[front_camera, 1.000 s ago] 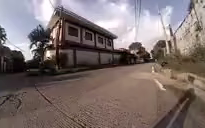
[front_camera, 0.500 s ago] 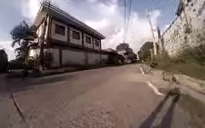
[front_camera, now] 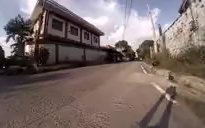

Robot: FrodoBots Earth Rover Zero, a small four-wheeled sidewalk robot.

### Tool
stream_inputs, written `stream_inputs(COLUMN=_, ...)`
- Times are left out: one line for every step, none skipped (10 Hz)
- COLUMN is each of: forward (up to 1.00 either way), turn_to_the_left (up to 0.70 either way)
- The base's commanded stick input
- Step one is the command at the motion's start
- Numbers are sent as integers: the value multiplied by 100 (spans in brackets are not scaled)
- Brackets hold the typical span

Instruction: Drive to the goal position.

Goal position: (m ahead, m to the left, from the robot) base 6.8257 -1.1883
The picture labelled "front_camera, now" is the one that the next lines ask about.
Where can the dirt shoulder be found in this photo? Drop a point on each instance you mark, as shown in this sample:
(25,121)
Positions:
(196,86)

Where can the low roofed building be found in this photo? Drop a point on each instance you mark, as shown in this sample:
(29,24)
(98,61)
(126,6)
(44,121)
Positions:
(110,52)

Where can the grey asphalt road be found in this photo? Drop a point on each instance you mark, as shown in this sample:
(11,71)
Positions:
(100,90)

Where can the dark distant tree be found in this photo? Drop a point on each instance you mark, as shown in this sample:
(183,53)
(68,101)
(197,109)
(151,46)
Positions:
(146,47)
(125,47)

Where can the two-storey building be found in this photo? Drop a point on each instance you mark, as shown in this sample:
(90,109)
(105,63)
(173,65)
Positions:
(70,53)

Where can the pale utility pole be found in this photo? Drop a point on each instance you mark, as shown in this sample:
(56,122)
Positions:
(153,30)

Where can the dark bushes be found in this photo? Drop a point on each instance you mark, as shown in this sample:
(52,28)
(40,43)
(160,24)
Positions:
(40,57)

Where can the leaning wooden pole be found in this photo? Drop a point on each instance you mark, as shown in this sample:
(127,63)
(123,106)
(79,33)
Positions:
(39,30)

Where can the palm tree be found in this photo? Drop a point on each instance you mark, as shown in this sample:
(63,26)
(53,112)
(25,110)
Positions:
(18,31)

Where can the grass verge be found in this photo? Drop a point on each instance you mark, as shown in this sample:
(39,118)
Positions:
(193,63)

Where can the high stone wall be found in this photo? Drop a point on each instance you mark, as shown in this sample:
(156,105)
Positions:
(190,30)

